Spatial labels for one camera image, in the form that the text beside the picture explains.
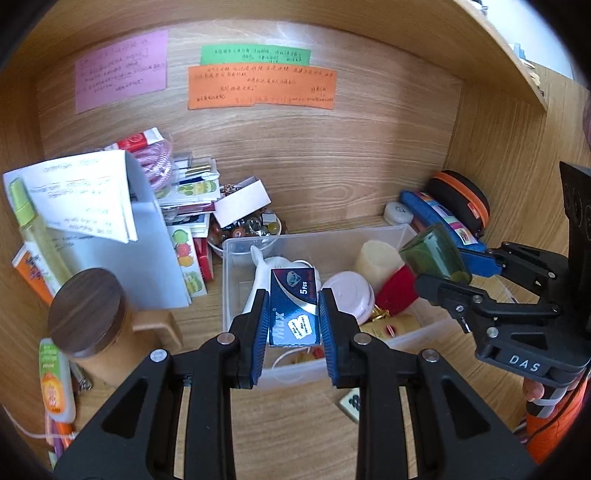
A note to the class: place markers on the white tile with green dots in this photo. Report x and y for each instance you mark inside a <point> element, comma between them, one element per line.
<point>349,406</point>

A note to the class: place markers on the brown mug with wooden lid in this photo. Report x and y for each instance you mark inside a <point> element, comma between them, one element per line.
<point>92,318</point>

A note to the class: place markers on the blue colourful zip pouch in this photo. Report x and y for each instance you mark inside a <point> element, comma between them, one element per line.
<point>443,217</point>

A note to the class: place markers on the small metal clip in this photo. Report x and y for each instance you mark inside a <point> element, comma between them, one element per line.
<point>84,382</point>

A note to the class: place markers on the green glass cup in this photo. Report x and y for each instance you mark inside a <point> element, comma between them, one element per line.
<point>434,254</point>

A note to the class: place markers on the white folded printed paper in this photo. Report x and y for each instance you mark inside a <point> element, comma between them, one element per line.
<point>78,194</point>

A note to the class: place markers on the wooden desktop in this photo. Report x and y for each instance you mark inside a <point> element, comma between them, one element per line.
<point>286,429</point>

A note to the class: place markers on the orange and green tube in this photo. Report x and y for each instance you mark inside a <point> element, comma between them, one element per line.
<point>56,383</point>

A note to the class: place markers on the fruit sticker sheet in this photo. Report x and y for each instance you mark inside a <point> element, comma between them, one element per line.
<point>187,258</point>

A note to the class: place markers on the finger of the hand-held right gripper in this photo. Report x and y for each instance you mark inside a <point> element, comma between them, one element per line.
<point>480,263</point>
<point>443,290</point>

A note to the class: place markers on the tan packet with red label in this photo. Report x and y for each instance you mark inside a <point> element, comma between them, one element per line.
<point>392,327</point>

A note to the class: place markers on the blue razor blade box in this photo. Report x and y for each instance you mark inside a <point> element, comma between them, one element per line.
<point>295,304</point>

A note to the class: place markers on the orange paper note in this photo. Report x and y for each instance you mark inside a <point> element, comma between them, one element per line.
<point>261,87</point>

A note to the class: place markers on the cream translucent lidded jar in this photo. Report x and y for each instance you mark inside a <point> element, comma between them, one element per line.
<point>378,263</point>

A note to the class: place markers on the clear plastic storage box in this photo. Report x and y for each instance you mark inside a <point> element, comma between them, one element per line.
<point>415,337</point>

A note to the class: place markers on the wooden shelf board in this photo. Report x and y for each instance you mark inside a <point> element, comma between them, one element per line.
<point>503,50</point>

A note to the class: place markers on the orange printed carton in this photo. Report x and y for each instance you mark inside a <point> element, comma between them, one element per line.
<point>32,277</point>

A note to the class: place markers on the stack of cards and packets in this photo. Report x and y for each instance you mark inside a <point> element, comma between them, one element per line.
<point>191,189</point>

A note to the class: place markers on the small white cardboard box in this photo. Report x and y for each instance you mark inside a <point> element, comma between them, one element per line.
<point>242,203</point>

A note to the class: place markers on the white upright folder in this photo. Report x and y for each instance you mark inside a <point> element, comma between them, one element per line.
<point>157,258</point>

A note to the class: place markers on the glass bowl with beads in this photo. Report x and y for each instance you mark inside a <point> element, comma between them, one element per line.
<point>251,230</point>

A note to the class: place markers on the orange and pink pens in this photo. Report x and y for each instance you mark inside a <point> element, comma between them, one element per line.
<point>62,438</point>

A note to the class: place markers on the white round flat container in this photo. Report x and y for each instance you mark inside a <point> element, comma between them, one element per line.
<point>399,213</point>

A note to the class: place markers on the green paper note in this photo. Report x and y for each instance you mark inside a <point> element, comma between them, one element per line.
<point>254,55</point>

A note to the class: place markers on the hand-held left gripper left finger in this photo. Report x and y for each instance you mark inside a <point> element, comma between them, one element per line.
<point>259,332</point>

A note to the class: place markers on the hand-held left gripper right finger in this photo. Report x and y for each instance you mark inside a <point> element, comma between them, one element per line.
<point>331,337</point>

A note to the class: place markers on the person's right hand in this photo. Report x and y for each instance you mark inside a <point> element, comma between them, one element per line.
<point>533,391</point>

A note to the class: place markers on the pink paper note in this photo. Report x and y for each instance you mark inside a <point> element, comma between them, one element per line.
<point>122,69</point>

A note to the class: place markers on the black case with orange zip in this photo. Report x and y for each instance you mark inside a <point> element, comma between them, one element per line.
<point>461,203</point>

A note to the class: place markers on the light green spray bottle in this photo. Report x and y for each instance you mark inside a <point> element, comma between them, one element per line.
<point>37,235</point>

